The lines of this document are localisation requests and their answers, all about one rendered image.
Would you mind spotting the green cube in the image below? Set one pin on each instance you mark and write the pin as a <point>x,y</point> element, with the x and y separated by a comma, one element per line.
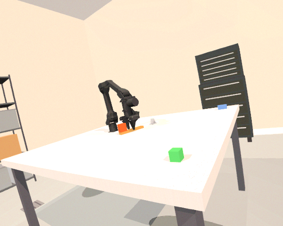
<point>176,154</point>

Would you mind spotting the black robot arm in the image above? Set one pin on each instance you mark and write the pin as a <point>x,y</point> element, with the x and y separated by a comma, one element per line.
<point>127,101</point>

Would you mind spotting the orange rectangular bar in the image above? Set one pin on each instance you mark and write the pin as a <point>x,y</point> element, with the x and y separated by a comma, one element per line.
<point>122,129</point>

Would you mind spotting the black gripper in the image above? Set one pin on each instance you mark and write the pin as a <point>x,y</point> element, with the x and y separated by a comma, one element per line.
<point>129,118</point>

